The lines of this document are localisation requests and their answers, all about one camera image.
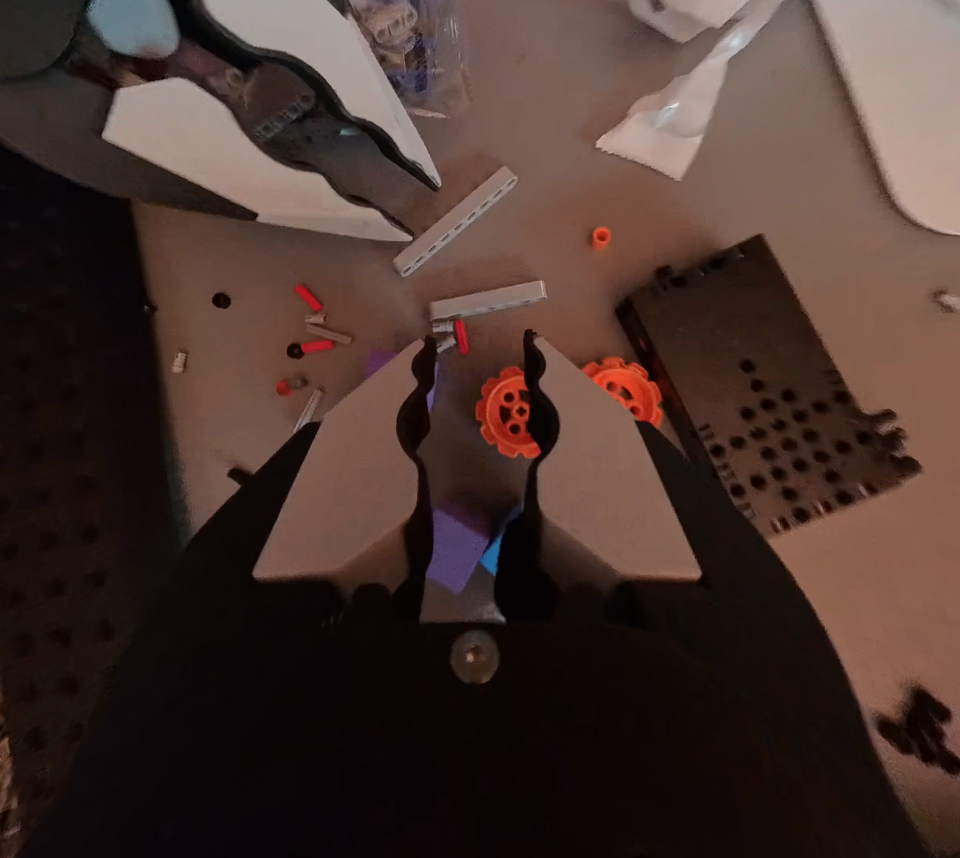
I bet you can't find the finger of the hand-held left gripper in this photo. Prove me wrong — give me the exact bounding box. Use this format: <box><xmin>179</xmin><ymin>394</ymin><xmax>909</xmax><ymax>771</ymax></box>
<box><xmin>176</xmin><ymin>0</ymin><xmax>441</xmax><ymax>193</ymax></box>
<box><xmin>101</xmin><ymin>78</ymin><xmax>415</xmax><ymax>244</ymax></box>

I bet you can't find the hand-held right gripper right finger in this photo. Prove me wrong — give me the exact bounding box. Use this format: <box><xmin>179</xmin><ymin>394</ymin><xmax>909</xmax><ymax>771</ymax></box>
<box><xmin>522</xmin><ymin>329</ymin><xmax>704</xmax><ymax>582</ymax></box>

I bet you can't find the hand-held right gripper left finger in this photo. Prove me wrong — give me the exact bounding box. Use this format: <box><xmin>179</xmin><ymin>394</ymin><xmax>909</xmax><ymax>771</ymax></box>
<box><xmin>253</xmin><ymin>335</ymin><xmax>439</xmax><ymax>580</ymax></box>

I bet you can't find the clear bag of grey parts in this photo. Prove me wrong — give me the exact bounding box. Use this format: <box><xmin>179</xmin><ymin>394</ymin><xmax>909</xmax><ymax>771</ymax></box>
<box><xmin>217</xmin><ymin>0</ymin><xmax>475</xmax><ymax>147</ymax></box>

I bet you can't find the blue foam cube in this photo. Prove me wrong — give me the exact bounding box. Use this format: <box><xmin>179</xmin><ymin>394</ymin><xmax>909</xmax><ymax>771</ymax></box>
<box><xmin>480</xmin><ymin>505</ymin><xmax>524</xmax><ymax>576</ymax></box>

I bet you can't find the grey plastic beam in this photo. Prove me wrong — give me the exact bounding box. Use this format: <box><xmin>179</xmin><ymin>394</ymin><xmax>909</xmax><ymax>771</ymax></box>
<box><xmin>429</xmin><ymin>280</ymin><xmax>548</xmax><ymax>324</ymax></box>
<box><xmin>393</xmin><ymin>166</ymin><xmax>519</xmax><ymax>279</ymax></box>

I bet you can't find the orange gear wheel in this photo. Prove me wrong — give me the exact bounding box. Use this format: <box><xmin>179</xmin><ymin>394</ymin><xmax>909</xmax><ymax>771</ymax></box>
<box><xmin>474</xmin><ymin>366</ymin><xmax>561</xmax><ymax>461</ymax></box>

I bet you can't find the black perforated control box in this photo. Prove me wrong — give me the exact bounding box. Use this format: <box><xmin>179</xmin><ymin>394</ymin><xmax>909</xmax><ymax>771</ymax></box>
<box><xmin>615</xmin><ymin>234</ymin><xmax>924</xmax><ymax>538</ymax></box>

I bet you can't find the dark perforated panel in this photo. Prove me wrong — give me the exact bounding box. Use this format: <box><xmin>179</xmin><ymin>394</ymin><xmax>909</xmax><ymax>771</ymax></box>
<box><xmin>0</xmin><ymin>145</ymin><xmax>185</xmax><ymax>858</ymax></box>

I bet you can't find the black cross connector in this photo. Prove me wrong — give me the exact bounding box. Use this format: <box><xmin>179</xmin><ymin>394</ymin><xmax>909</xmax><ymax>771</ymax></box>
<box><xmin>873</xmin><ymin>684</ymin><xmax>960</xmax><ymax>778</ymax></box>

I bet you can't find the white metal stand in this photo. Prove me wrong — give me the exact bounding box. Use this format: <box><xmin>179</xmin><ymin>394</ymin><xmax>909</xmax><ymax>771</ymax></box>
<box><xmin>810</xmin><ymin>0</ymin><xmax>960</xmax><ymax>237</ymax></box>

